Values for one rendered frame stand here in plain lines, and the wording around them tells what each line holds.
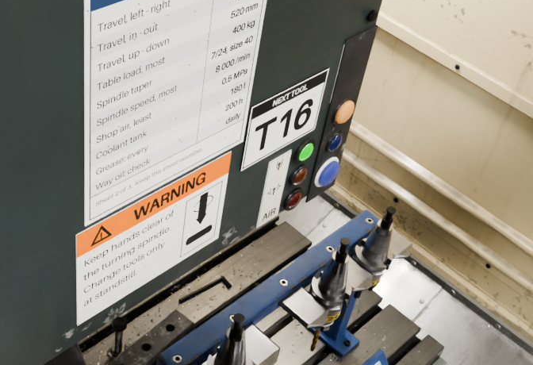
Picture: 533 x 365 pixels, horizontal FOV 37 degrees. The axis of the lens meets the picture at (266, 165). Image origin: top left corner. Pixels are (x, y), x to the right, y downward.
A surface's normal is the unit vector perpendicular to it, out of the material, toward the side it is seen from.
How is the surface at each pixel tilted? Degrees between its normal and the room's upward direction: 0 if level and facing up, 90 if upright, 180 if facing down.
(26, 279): 90
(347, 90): 90
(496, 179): 90
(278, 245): 0
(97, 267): 90
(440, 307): 24
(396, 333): 0
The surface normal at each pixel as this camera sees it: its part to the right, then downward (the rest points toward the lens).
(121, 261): 0.71, 0.54
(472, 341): -0.15, -0.51
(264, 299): 0.15, -0.74
